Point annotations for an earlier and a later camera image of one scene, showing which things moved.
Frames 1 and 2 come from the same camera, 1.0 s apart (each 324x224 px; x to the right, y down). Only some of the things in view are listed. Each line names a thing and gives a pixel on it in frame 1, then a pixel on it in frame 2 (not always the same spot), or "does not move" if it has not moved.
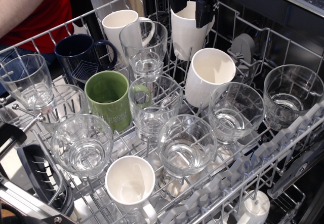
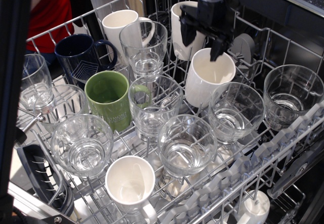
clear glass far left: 26,77 does not move
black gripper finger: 204,12 to 218,47
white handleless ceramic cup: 207,68 does not move
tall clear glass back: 144,42 does not move
